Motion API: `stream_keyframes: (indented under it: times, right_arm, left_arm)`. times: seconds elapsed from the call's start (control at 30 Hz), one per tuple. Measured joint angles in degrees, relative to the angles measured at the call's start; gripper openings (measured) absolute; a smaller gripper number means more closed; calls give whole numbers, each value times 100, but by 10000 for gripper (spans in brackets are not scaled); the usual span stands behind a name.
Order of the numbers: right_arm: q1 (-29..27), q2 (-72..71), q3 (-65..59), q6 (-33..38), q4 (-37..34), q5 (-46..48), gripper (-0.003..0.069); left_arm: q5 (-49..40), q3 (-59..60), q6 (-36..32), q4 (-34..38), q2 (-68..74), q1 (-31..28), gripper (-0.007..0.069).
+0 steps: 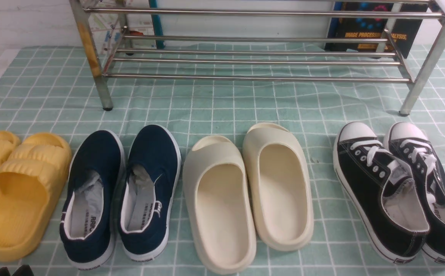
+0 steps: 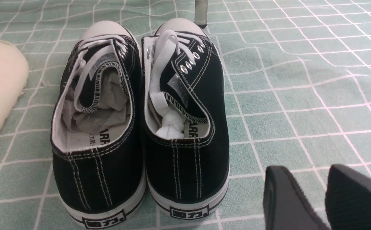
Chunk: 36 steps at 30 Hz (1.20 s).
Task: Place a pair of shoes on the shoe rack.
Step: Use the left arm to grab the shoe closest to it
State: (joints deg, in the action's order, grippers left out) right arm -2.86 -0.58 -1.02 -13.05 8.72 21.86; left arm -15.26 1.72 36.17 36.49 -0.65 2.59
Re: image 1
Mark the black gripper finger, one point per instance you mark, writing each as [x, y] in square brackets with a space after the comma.
[4, 271]
[23, 270]

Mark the navy slip-on shoe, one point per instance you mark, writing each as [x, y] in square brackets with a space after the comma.
[146, 198]
[86, 228]

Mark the steel shoe rack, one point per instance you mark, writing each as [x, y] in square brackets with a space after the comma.
[386, 54]

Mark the right yellow slipper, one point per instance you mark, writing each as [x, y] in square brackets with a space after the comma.
[32, 178]

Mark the left cream slipper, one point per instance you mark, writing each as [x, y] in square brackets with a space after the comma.
[217, 199]

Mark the cream slipper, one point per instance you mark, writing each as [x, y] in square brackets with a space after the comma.
[217, 199]
[278, 177]

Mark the green checked cloth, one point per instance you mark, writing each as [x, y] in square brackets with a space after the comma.
[49, 89]

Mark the white printed map sheet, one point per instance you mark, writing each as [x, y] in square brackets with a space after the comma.
[106, 28]

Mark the teal vertical pole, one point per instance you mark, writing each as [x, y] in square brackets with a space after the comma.
[156, 22]

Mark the right cream slipper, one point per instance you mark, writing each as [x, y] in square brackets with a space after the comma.
[278, 177]

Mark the left black canvas sneaker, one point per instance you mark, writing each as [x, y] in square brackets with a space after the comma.
[383, 191]

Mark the black canvas sneaker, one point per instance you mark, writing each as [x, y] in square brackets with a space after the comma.
[407, 142]
[383, 191]

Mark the right black canvas sneaker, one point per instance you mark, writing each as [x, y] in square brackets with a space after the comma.
[407, 142]

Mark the dark image processing book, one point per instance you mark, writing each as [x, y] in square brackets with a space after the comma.
[403, 32]

